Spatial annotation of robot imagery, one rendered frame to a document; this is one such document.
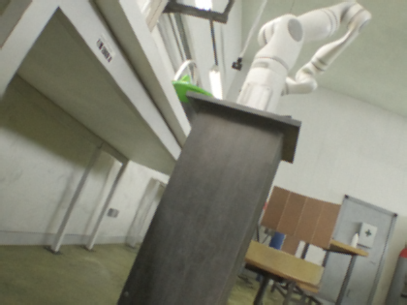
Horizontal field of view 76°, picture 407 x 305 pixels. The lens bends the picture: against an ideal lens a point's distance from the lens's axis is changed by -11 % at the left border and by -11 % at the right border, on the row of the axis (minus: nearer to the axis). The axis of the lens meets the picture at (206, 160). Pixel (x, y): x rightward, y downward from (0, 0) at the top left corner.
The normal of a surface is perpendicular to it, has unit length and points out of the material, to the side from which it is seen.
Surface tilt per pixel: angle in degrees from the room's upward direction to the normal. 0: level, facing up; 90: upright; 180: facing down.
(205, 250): 90
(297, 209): 90
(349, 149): 90
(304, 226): 90
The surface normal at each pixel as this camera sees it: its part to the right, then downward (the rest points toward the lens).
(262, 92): -0.22, -0.29
